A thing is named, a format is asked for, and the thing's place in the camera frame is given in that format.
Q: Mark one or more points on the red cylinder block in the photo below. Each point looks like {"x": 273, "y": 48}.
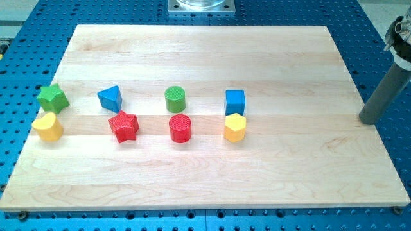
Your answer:
{"x": 180, "y": 128}

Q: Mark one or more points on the yellow hexagon block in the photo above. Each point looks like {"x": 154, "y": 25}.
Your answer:
{"x": 235, "y": 126}

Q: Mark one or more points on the blue cube block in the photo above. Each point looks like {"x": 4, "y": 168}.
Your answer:
{"x": 234, "y": 102}

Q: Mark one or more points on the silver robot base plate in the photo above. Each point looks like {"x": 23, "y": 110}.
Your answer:
{"x": 201, "y": 7}

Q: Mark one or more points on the blue triangle block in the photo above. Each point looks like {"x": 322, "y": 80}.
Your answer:
{"x": 111, "y": 99}

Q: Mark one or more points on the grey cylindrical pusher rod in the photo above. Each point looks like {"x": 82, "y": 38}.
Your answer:
{"x": 395, "y": 80}

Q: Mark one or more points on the green cylinder block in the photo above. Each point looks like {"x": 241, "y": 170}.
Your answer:
{"x": 175, "y": 99}

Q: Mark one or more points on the wooden board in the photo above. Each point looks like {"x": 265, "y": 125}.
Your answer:
{"x": 304, "y": 144}

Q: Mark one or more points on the green star block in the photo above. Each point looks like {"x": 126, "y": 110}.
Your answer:
{"x": 52, "y": 99}

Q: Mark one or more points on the red star block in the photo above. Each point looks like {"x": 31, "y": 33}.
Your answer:
{"x": 124, "y": 126}

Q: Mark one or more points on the yellow heart block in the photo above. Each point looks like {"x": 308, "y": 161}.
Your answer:
{"x": 48, "y": 127}

